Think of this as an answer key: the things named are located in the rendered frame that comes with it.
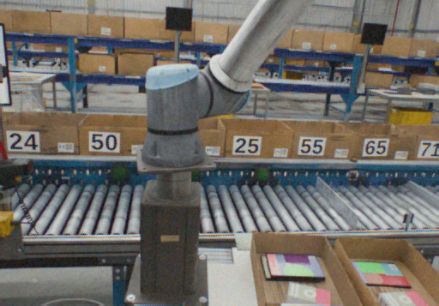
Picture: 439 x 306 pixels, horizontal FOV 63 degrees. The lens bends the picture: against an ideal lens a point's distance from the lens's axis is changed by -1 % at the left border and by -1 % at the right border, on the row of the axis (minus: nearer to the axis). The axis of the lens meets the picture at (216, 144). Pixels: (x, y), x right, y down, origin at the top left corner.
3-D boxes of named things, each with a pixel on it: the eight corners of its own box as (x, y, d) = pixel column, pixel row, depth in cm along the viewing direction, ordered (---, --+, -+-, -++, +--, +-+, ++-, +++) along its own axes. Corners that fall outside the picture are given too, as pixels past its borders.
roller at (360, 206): (384, 239, 167) (386, 229, 165) (334, 191, 216) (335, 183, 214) (393, 238, 167) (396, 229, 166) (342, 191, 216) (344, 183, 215)
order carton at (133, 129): (79, 156, 193) (77, 126, 187) (89, 141, 220) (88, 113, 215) (153, 158, 198) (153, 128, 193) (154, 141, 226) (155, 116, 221)
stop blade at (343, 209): (354, 232, 167) (357, 215, 164) (315, 190, 210) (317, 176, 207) (355, 232, 167) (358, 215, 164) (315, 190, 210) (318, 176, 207)
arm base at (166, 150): (211, 165, 103) (211, 130, 100) (143, 169, 98) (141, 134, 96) (198, 147, 121) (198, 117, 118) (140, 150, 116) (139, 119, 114)
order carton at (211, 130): (153, 158, 198) (153, 128, 193) (154, 141, 226) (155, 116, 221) (224, 159, 204) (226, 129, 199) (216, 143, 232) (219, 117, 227)
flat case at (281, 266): (325, 281, 124) (325, 277, 123) (270, 279, 123) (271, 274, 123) (314, 257, 137) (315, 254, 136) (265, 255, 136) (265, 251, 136)
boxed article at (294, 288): (327, 315, 110) (329, 305, 109) (285, 304, 114) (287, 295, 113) (327, 300, 117) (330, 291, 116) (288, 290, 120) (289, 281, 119)
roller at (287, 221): (291, 241, 160) (292, 231, 158) (261, 191, 209) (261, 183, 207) (302, 241, 160) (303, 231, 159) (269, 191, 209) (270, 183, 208)
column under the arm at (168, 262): (208, 307, 111) (215, 212, 102) (123, 304, 110) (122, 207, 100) (207, 257, 136) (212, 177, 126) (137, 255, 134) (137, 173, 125)
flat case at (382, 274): (411, 290, 124) (411, 285, 124) (357, 286, 124) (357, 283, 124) (393, 266, 137) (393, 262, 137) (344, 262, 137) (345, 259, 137)
